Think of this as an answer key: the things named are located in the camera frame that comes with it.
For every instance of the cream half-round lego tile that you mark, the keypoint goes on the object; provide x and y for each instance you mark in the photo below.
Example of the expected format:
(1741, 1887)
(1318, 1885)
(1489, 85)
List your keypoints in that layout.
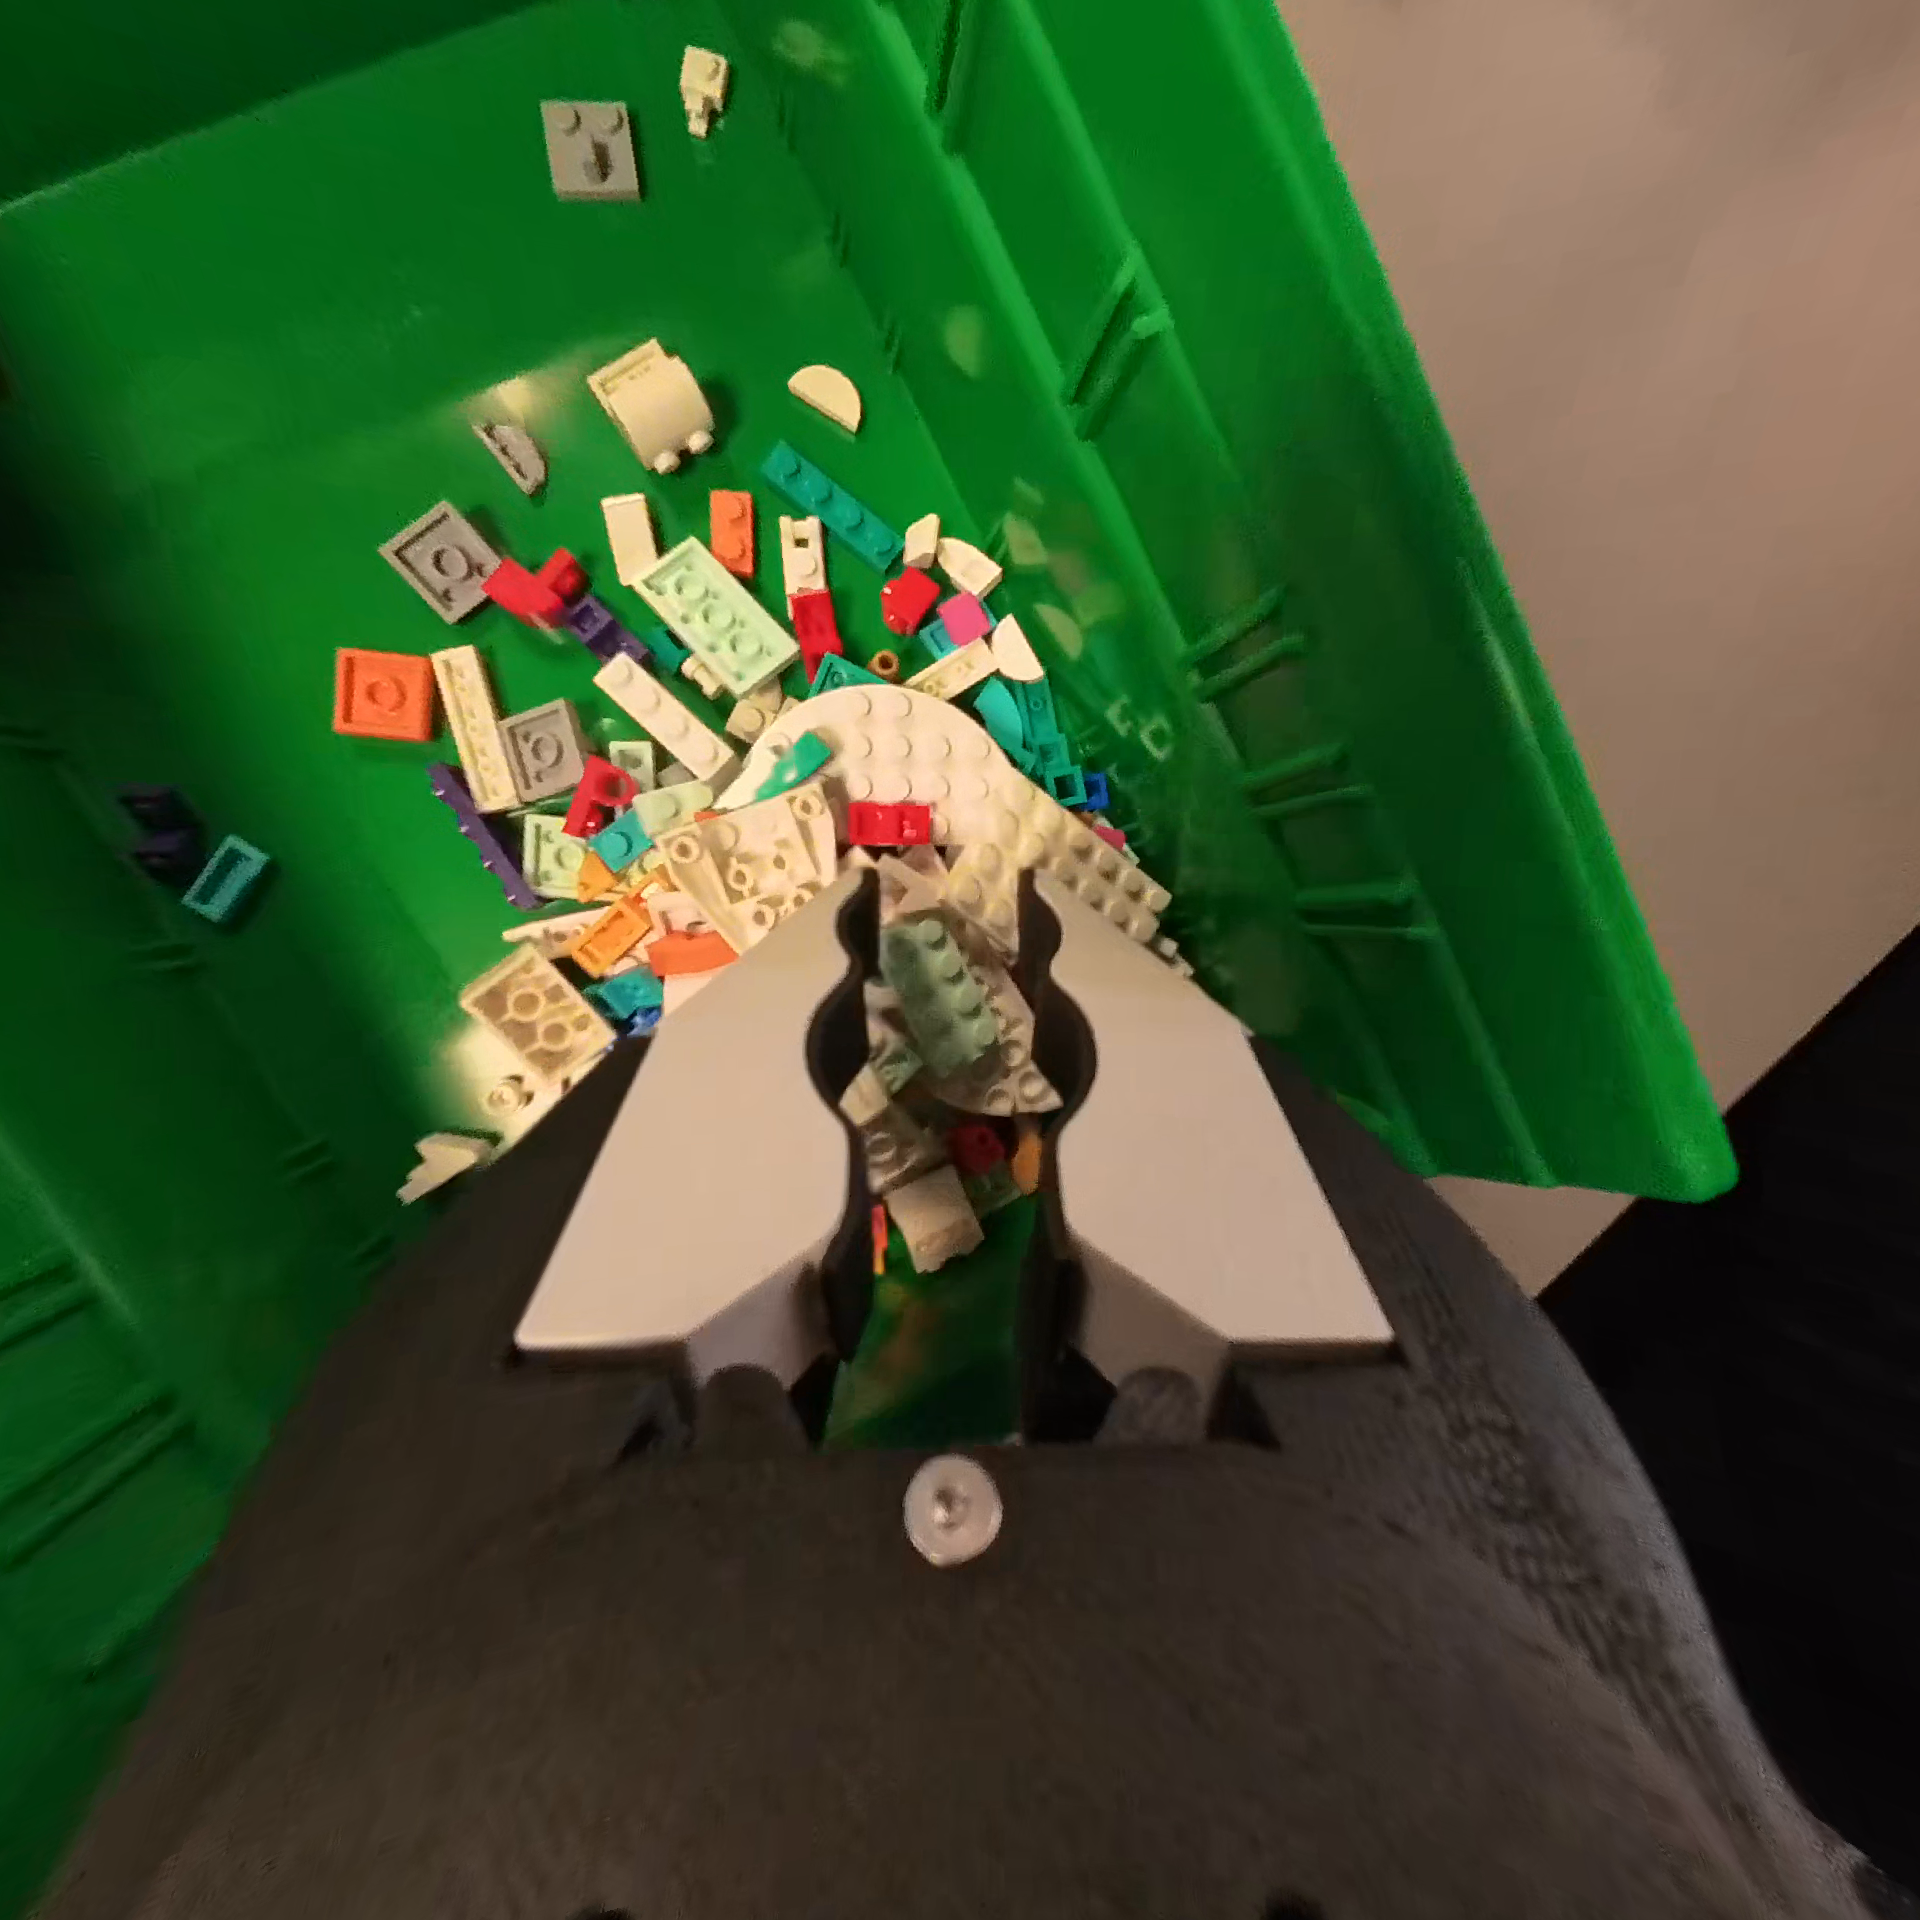
(827, 399)

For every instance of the grey curved lego tile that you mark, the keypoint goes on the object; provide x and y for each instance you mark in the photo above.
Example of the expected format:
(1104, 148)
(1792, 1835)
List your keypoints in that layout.
(509, 455)

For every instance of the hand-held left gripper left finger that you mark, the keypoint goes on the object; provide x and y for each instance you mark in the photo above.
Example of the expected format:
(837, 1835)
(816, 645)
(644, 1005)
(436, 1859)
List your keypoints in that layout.
(675, 1201)

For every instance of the cream curved lego brick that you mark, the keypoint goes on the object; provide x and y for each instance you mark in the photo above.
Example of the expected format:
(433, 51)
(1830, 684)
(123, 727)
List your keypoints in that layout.
(652, 403)

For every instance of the pile of mixed lego pieces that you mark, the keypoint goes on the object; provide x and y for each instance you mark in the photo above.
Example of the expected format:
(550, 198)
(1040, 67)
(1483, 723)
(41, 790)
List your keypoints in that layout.
(901, 750)

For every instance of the dark blue lego slope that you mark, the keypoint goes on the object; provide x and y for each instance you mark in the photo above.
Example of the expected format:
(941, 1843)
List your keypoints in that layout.
(157, 827)

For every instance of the green plastic bin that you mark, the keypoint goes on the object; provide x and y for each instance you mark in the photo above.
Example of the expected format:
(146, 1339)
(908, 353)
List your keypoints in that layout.
(225, 376)

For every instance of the small cream lego clip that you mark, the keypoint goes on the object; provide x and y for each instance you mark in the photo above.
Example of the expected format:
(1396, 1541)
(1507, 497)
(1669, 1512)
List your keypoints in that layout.
(701, 83)

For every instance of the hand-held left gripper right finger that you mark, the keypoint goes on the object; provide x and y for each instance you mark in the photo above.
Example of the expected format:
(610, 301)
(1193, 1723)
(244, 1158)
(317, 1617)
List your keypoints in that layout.
(1214, 1201)

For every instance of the grey square lego plate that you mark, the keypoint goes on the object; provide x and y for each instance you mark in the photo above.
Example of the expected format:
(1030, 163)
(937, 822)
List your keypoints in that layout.
(589, 149)

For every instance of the teal small lego brick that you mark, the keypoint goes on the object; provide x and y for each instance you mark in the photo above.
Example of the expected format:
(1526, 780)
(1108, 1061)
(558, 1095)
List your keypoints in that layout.
(225, 879)

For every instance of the person's dark pants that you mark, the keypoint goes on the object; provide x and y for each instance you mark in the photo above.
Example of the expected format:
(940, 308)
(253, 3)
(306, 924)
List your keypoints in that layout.
(1798, 1349)

